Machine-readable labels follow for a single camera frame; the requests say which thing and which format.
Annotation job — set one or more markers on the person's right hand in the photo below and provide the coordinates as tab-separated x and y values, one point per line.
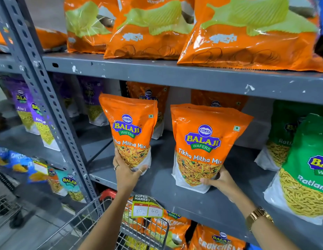
226	184

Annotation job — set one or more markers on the person's left hand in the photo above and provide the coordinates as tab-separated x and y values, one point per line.
125	179

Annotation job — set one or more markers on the grey metal shelf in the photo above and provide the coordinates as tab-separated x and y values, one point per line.
177	72

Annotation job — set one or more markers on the person's left forearm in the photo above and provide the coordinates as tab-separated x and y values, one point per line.
106	226

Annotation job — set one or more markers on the teal Balaji packet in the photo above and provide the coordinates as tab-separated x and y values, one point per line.
70	184

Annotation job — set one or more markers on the small orange snack pouch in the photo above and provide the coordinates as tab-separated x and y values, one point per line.
55	183

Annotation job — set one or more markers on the yellow green price tag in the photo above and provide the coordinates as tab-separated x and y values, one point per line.
147	209

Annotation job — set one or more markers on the gold wristwatch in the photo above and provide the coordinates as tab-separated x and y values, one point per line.
257	215

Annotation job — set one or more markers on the white price label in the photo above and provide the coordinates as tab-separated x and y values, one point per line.
40	167

